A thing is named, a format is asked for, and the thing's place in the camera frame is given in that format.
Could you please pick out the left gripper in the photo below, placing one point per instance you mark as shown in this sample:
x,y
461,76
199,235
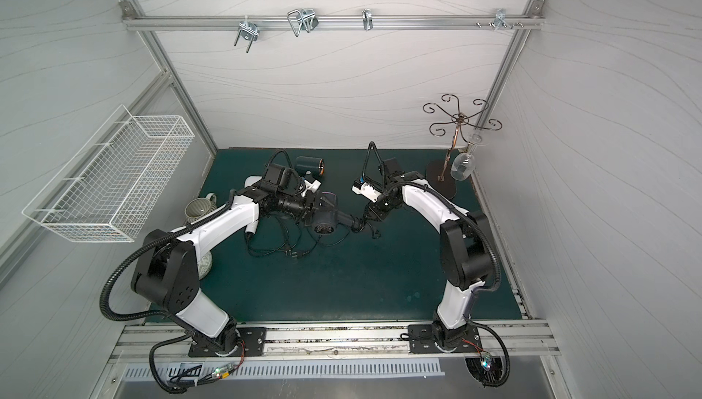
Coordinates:
x,y
314,201

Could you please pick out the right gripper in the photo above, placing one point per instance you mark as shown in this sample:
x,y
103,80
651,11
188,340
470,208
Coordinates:
x,y
375,211

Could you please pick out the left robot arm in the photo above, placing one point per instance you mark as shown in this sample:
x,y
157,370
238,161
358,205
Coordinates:
x,y
167,264

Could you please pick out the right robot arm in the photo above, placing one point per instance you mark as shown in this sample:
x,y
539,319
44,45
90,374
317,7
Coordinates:
x,y
467,254

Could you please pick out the dark green hair dryer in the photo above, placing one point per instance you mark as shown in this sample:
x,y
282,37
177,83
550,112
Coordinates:
x,y
307,165

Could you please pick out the white hair dryer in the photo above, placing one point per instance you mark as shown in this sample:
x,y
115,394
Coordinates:
x,y
252,227

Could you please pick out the green table mat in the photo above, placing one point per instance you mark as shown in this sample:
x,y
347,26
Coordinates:
x,y
396,277

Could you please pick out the clear wine glass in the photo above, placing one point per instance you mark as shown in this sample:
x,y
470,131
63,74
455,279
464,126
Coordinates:
x,y
464,163

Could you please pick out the striped ceramic mug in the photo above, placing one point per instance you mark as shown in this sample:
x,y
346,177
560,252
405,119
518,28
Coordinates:
x,y
200,207

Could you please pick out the patterned ceramic bowl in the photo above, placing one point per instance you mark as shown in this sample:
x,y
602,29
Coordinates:
x,y
204,265

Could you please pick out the small metal clamp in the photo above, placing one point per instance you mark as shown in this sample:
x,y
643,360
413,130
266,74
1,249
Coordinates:
x,y
367,19

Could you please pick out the white vent strip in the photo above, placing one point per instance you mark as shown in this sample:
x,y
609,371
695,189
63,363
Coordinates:
x,y
298,369

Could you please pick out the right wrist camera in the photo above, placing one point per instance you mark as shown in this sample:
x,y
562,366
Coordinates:
x,y
366,189

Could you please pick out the metal hook bracket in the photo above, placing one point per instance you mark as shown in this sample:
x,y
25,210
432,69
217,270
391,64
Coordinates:
x,y
247,33

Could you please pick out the metal u-bolt bracket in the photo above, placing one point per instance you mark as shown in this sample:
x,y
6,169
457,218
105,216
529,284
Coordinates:
x,y
302,20

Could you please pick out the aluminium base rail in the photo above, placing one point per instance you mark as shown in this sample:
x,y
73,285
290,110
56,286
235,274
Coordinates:
x,y
346,340

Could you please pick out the white wire basket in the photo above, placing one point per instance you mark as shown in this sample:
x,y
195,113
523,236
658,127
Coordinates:
x,y
106,191

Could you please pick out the metal bolt bracket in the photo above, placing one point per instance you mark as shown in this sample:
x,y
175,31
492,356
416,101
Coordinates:
x,y
500,22

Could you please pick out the aluminium top rail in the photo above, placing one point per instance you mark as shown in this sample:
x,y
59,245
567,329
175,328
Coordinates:
x,y
351,22

